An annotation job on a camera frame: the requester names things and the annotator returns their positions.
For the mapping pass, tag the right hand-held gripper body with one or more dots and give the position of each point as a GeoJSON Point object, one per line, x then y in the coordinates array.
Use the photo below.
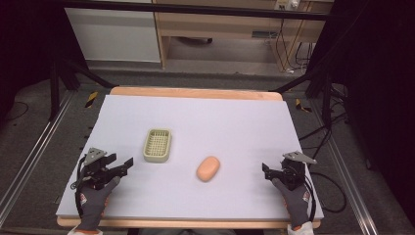
{"type": "Point", "coordinates": [293, 169]}

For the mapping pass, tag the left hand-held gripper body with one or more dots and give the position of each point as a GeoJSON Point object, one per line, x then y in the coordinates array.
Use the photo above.
{"type": "Point", "coordinates": [96, 168]}

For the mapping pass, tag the person's right hand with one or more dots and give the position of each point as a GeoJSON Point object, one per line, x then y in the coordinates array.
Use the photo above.
{"type": "Point", "coordinates": [295, 200]}

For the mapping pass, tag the person's left hand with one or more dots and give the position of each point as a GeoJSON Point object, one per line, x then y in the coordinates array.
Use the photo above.
{"type": "Point", "coordinates": [94, 202]}

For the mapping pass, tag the green slotted soap dish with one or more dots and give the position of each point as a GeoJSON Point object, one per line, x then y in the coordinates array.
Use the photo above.
{"type": "Point", "coordinates": [157, 145]}

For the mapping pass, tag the yellow black floor tape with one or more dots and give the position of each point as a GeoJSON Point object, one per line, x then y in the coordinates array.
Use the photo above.
{"type": "Point", "coordinates": [302, 105]}
{"type": "Point", "coordinates": [91, 99]}

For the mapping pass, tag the white table mat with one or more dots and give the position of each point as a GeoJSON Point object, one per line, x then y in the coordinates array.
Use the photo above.
{"type": "Point", "coordinates": [208, 124]}

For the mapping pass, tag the black stand legs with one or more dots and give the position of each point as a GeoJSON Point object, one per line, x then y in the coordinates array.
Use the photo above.
{"type": "Point", "coordinates": [65, 78]}
{"type": "Point", "coordinates": [321, 84]}

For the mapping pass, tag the white cabinet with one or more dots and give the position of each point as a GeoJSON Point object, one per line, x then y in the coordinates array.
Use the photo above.
{"type": "Point", "coordinates": [114, 36]}

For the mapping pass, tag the wooden desk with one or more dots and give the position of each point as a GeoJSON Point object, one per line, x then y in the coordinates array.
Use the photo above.
{"type": "Point", "coordinates": [228, 27]}

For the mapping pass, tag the white power strip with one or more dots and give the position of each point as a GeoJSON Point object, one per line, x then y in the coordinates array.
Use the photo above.
{"type": "Point", "coordinates": [287, 4]}

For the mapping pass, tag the aluminium floor rail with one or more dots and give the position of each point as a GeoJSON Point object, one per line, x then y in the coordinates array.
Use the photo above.
{"type": "Point", "coordinates": [36, 150]}
{"type": "Point", "coordinates": [349, 182]}

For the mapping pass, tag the black horizontal frame bar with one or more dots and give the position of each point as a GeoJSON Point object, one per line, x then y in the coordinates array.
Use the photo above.
{"type": "Point", "coordinates": [195, 9]}

